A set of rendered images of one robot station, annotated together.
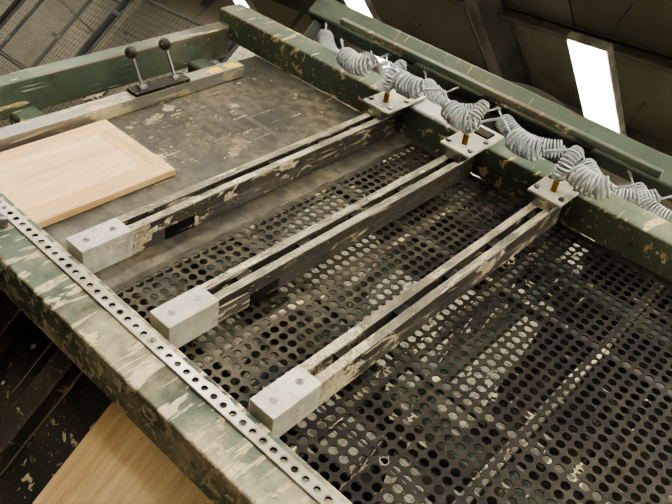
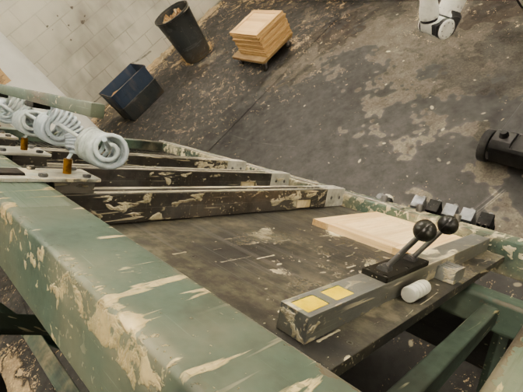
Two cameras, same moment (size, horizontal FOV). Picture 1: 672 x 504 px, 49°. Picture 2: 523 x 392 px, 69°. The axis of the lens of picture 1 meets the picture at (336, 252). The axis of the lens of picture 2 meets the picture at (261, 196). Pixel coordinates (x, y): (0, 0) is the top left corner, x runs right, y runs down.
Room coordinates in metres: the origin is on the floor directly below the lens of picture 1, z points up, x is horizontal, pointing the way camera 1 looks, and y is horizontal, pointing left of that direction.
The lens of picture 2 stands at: (2.54, 0.84, 2.10)
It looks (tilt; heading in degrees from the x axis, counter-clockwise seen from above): 43 degrees down; 217
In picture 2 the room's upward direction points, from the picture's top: 36 degrees counter-clockwise
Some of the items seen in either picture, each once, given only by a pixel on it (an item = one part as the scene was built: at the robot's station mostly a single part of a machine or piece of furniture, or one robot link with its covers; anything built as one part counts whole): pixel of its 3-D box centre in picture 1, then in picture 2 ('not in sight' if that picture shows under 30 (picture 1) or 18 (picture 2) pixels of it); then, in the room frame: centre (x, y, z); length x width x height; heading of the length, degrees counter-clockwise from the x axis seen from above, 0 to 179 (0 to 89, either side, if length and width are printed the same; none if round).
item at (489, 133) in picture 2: not in sight; (487, 145); (0.72, 1.09, 0.10); 0.20 x 0.05 x 0.20; 144
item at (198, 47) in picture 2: not in sight; (184, 34); (-1.97, -2.00, 0.33); 0.52 x 0.51 x 0.65; 54
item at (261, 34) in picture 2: not in sight; (258, 40); (-1.38, -0.84, 0.20); 0.61 x 0.53 x 0.40; 54
